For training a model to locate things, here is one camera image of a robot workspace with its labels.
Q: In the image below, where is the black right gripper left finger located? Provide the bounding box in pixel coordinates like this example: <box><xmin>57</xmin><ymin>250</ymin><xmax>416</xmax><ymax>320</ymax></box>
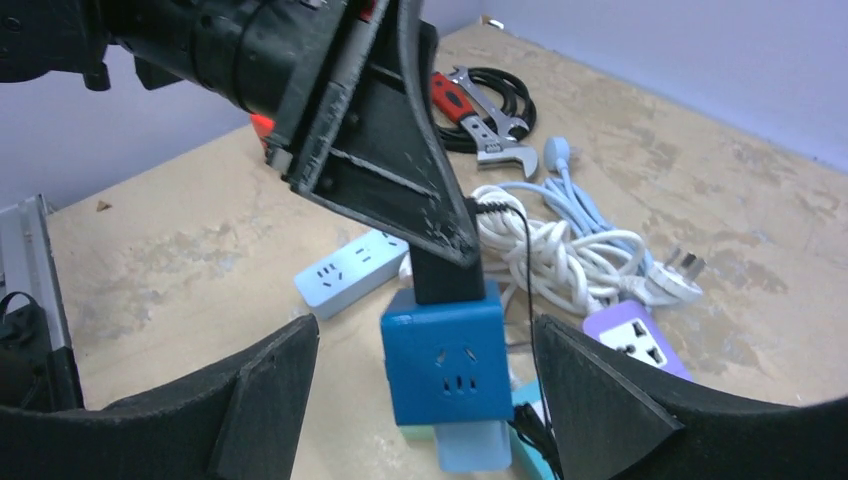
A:
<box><xmin>1</xmin><ymin>315</ymin><xmax>319</xmax><ymax>479</ymax></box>

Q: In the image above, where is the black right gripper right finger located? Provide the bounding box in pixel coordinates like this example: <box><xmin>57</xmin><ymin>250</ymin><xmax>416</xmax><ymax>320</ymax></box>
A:
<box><xmin>533</xmin><ymin>315</ymin><xmax>847</xmax><ymax>479</ymax></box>

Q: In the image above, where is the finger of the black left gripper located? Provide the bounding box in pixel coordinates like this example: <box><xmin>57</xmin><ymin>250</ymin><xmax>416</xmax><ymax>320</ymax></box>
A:
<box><xmin>288</xmin><ymin>1</ymin><xmax>479</xmax><ymax>267</ymax></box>

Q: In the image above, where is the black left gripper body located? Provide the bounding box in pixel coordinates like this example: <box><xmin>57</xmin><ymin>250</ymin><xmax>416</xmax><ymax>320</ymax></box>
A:
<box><xmin>1</xmin><ymin>1</ymin><xmax>385</xmax><ymax>173</ymax></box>

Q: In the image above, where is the red cube socket adapter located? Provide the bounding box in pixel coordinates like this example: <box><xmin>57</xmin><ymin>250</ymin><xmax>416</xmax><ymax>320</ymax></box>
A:
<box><xmin>250</xmin><ymin>114</ymin><xmax>274</xmax><ymax>144</ymax></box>

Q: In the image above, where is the purple power strip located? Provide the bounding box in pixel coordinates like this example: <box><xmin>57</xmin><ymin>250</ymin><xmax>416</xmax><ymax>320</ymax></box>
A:
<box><xmin>582</xmin><ymin>300</ymin><xmax>693</xmax><ymax>381</ymax></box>

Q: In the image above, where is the black block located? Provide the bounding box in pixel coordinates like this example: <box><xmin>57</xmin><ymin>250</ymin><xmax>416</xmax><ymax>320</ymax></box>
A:
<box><xmin>409</xmin><ymin>226</ymin><xmax>485</xmax><ymax>305</ymax></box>

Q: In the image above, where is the white power cord bundle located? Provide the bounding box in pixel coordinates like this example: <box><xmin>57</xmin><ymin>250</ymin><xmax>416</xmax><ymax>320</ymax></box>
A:
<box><xmin>397</xmin><ymin>185</ymin><xmax>707</xmax><ymax>316</ymax></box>

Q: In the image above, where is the green block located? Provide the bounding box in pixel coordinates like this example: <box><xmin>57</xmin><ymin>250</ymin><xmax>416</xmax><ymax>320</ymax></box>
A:
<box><xmin>398</xmin><ymin>425</ymin><xmax>435</xmax><ymax>442</ymax></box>

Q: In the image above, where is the blue block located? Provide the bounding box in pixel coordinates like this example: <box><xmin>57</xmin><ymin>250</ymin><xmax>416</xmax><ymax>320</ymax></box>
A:
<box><xmin>380</xmin><ymin>280</ymin><xmax>514</xmax><ymax>426</ymax></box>

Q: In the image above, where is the light blue cord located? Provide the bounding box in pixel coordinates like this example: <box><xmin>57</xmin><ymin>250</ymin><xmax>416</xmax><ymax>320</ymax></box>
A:
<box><xmin>496</xmin><ymin>135</ymin><xmax>657</xmax><ymax>273</ymax></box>

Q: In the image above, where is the teal power strip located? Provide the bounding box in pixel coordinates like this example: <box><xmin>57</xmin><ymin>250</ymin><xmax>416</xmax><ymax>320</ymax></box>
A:
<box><xmin>509</xmin><ymin>381</ymin><xmax>562</xmax><ymax>479</ymax></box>

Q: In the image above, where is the light blue power strip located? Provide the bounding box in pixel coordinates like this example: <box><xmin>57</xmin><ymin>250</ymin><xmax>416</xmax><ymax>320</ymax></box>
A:
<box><xmin>294</xmin><ymin>230</ymin><xmax>408</xmax><ymax>320</ymax></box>

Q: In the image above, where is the silver open-end spanner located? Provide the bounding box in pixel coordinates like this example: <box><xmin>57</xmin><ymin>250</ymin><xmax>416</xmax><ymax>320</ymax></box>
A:
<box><xmin>446</xmin><ymin>66</ymin><xmax>537</xmax><ymax>140</ymax></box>

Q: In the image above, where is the light blue small adapter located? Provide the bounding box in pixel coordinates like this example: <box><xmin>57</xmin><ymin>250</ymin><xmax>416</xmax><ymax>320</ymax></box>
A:
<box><xmin>434</xmin><ymin>420</ymin><xmax>512</xmax><ymax>474</ymax></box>

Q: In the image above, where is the small black connector wire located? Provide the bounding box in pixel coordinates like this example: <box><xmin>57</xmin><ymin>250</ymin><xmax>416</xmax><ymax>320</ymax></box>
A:
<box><xmin>473</xmin><ymin>198</ymin><xmax>564</xmax><ymax>480</ymax></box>

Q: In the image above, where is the red handled adjustable wrench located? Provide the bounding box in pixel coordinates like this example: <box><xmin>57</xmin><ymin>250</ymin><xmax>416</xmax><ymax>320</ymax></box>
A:
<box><xmin>431</xmin><ymin>67</ymin><xmax>539</xmax><ymax>180</ymax></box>

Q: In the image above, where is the coiled black cable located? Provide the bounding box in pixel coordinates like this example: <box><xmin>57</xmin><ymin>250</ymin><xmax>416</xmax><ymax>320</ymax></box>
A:
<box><xmin>433</xmin><ymin>66</ymin><xmax>538</xmax><ymax>155</ymax></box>

